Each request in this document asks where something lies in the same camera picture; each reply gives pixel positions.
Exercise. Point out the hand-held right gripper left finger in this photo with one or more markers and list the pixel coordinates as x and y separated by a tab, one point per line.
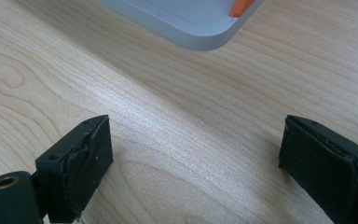
77	168

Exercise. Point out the white two-tier shoe rack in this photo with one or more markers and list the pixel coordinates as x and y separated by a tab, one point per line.
183	21

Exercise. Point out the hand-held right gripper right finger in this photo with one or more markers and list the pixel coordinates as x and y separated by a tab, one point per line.
323	174

